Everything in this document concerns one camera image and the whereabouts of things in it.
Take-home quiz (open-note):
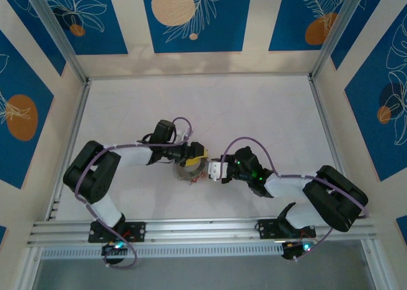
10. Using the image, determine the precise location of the round metal key holder plate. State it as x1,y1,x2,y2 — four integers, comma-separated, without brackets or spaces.
172,158,206,183

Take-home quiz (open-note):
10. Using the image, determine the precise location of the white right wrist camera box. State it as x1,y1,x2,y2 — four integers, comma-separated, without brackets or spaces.
205,161,230,183

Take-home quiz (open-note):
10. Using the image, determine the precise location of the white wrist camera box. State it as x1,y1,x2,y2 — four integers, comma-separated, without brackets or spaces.
176,129,195,144
205,161,230,183

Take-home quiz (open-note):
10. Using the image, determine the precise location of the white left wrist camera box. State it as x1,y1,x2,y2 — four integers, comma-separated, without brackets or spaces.
176,129,195,144

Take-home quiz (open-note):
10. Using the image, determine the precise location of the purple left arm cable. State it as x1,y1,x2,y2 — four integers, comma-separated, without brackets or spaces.
75,116,194,268

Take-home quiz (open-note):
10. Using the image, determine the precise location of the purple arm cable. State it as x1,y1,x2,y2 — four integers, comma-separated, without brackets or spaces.
75,116,194,268
221,136,369,263

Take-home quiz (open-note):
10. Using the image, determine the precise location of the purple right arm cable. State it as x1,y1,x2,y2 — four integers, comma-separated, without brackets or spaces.
221,136,369,263

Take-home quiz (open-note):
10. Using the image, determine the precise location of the aluminium mounting rail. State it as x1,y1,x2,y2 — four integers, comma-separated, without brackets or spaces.
27,216,378,247

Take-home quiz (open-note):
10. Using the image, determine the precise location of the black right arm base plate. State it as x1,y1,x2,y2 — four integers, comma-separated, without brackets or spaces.
256,219,317,240

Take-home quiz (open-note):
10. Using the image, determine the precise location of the slotted grey cable duct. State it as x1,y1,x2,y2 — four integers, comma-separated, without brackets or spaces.
39,244,286,259

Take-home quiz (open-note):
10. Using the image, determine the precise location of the aluminium table side rail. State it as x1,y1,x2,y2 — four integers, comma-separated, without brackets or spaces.
308,76,359,213
46,79,92,221

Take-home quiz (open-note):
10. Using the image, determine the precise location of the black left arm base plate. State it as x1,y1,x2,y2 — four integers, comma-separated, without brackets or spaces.
88,221,147,244

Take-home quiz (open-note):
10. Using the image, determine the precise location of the aluminium frame post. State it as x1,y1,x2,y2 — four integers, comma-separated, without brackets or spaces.
22,0,89,84
310,0,373,79

